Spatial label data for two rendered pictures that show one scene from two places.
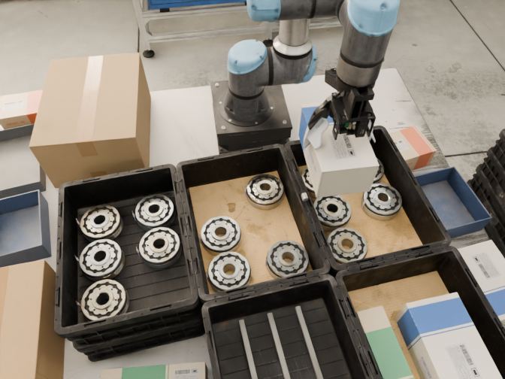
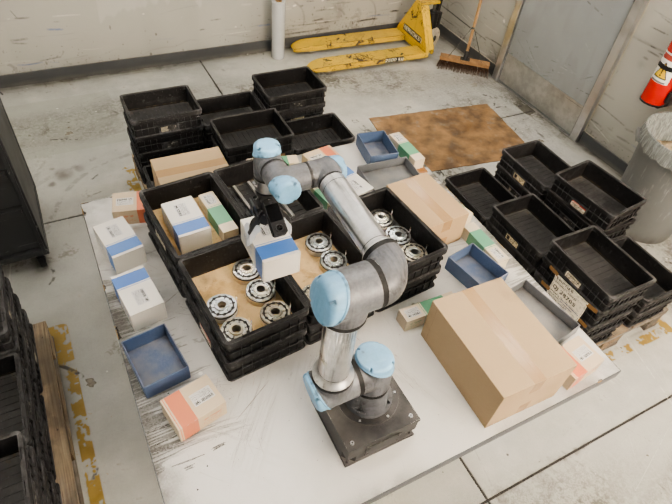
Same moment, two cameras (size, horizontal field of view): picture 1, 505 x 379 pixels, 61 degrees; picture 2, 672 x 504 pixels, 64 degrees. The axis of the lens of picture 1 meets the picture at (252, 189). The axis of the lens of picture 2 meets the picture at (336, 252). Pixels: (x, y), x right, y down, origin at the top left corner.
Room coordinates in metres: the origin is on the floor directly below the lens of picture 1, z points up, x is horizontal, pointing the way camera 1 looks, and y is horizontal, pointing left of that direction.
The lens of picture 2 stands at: (1.79, -0.47, 2.31)
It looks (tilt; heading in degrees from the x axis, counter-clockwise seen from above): 46 degrees down; 156
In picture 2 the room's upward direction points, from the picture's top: 8 degrees clockwise
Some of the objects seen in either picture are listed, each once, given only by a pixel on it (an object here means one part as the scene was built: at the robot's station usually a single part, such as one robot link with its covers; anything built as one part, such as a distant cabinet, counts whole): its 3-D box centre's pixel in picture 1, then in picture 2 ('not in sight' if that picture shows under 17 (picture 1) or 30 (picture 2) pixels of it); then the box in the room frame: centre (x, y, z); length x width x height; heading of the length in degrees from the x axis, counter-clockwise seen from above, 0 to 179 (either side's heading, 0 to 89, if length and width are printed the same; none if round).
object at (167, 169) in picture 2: not in sight; (193, 182); (-0.11, -0.34, 0.78); 0.30 x 0.22 x 0.16; 98
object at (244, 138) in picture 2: not in sight; (252, 159); (-0.75, 0.06, 0.37); 0.40 x 0.30 x 0.45; 98
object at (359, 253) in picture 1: (346, 245); (246, 269); (0.52, -0.24, 0.86); 0.10 x 0.10 x 0.01
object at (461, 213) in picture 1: (446, 202); (156, 359); (0.73, -0.59, 0.74); 0.20 x 0.15 x 0.07; 16
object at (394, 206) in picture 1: (382, 198); (221, 305); (0.66, -0.35, 0.86); 0.10 x 0.10 x 0.01
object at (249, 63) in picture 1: (249, 66); (371, 368); (1.08, 0.01, 0.97); 0.13 x 0.12 x 0.14; 98
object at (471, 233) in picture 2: not in sight; (483, 246); (0.52, 0.79, 0.73); 0.24 x 0.06 x 0.06; 10
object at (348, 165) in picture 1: (334, 147); (269, 245); (0.64, -0.18, 1.09); 0.20 x 0.12 x 0.09; 8
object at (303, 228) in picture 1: (246, 225); (318, 265); (0.57, 0.01, 0.87); 0.40 x 0.30 x 0.11; 14
